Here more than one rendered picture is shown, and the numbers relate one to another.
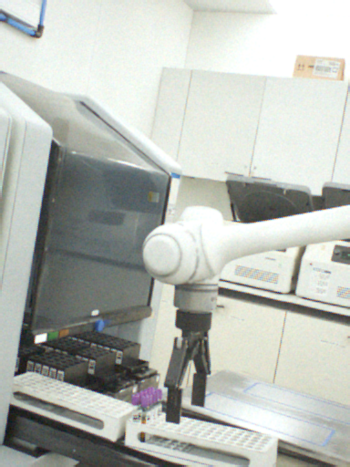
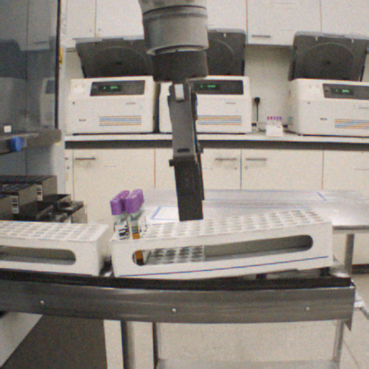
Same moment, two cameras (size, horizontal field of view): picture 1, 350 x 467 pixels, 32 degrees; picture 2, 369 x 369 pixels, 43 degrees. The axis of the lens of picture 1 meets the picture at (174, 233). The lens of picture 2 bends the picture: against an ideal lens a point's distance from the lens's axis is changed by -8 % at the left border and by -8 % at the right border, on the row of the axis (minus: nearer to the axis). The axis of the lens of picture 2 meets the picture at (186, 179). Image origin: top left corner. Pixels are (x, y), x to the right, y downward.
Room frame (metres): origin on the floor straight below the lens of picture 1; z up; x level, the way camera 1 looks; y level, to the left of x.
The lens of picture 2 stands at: (0.62, 0.16, 1.03)
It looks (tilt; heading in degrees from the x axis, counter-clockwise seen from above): 8 degrees down; 340
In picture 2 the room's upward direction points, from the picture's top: straight up
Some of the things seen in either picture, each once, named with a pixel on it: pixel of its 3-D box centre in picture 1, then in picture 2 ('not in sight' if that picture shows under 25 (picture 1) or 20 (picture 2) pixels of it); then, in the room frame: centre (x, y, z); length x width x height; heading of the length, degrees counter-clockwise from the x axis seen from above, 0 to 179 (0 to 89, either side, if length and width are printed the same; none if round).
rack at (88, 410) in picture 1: (68, 406); (11, 248); (1.36, 0.17, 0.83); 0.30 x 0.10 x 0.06; 67
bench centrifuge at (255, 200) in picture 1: (265, 233); (118, 85); (3.87, -0.56, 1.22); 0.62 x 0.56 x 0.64; 155
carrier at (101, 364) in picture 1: (102, 364); (25, 201); (1.67, 0.14, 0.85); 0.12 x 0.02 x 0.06; 156
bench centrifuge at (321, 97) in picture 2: not in sight; (330, 84); (3.31, -1.88, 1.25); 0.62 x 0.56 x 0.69; 157
